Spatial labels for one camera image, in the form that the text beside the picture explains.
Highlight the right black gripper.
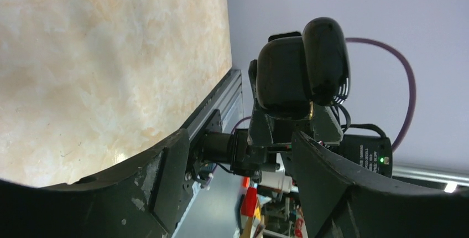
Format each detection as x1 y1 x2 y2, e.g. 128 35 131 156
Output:
202 59 392 183

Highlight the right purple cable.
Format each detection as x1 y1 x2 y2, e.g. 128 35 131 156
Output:
231 37 418 153

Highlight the black earbud charging case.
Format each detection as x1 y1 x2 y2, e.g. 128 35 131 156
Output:
253 17 351 121

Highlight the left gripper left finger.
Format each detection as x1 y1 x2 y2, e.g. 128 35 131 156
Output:
1 129 191 237

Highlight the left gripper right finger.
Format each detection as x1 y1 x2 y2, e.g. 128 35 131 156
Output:
292 131 468 237

